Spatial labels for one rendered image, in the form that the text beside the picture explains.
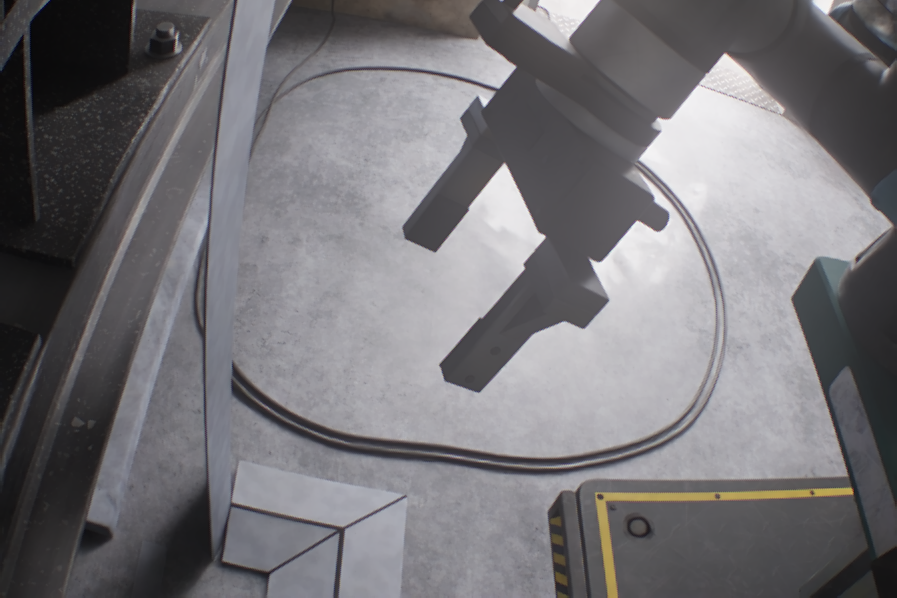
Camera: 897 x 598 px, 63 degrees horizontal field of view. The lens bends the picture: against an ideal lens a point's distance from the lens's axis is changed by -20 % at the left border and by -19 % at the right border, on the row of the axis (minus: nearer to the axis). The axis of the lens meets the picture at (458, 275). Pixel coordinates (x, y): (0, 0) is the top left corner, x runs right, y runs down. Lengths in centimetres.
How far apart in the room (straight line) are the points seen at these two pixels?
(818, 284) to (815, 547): 47
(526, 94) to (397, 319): 106
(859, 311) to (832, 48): 28
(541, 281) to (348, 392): 100
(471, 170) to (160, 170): 61
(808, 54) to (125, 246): 78
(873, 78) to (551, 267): 23
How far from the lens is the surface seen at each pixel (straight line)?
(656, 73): 47
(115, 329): 93
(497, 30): 45
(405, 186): 182
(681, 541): 104
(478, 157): 58
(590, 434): 151
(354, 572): 124
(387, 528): 129
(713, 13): 47
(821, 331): 77
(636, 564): 100
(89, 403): 88
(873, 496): 69
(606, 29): 47
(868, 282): 74
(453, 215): 60
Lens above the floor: 113
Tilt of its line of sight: 43 degrees down
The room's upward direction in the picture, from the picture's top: 18 degrees clockwise
